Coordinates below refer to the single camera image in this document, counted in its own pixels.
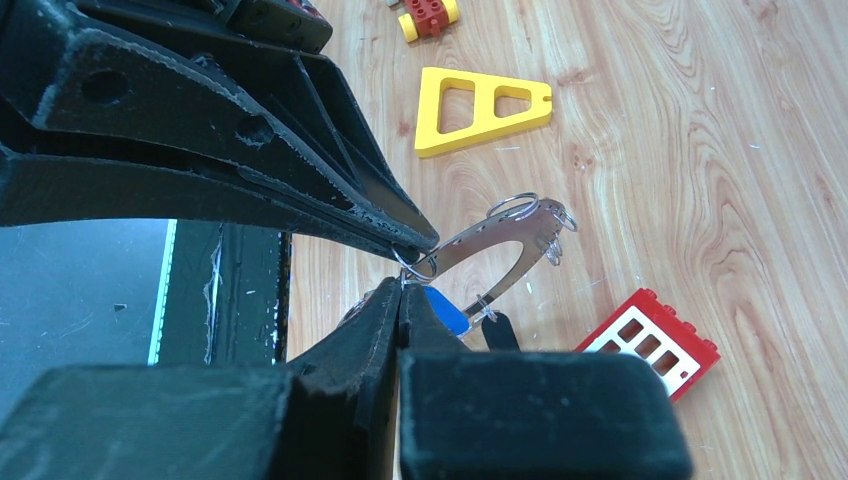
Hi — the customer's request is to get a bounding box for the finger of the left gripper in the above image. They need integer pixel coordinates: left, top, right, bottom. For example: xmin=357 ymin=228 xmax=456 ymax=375
xmin=1 ymin=145 xmax=422 ymax=260

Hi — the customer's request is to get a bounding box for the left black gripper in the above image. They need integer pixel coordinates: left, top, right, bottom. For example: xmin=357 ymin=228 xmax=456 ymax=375
xmin=1 ymin=1 xmax=439 ymax=253

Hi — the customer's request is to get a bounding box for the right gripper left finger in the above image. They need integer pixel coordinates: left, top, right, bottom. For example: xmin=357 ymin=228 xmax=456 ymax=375
xmin=1 ymin=278 xmax=402 ymax=479

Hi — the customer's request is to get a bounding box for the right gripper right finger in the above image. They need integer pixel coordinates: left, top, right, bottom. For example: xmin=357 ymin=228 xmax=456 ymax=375
xmin=398 ymin=286 xmax=693 ymax=479

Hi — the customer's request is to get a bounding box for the small black key fob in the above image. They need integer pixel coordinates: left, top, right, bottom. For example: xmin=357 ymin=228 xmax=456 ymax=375
xmin=481 ymin=311 xmax=520 ymax=351

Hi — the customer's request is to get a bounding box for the blue key tag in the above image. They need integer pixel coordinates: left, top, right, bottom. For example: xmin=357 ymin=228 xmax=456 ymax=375
xmin=423 ymin=285 xmax=471 ymax=336

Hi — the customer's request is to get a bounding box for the grey metal keyring disc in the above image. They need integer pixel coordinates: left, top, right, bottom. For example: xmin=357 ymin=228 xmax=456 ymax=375
xmin=400 ymin=192 xmax=578 ymax=332

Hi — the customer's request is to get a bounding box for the yellow triangular toy block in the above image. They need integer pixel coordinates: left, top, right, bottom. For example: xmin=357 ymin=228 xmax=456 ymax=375
xmin=414 ymin=66 xmax=553 ymax=158

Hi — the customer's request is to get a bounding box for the small red yellow toy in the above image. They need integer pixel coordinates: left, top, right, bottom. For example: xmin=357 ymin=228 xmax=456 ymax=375
xmin=385 ymin=0 xmax=460 ymax=43

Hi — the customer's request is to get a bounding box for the red window toy block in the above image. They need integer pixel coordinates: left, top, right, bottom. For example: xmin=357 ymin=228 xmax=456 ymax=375
xmin=576 ymin=288 xmax=721 ymax=402

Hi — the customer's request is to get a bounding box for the white slotted cable duct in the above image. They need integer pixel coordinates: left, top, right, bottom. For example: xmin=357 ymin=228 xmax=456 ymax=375
xmin=147 ymin=219 xmax=178 ymax=365

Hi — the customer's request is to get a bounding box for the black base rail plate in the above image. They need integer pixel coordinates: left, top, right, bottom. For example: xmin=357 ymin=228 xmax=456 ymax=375
xmin=155 ymin=220 xmax=292 ymax=365

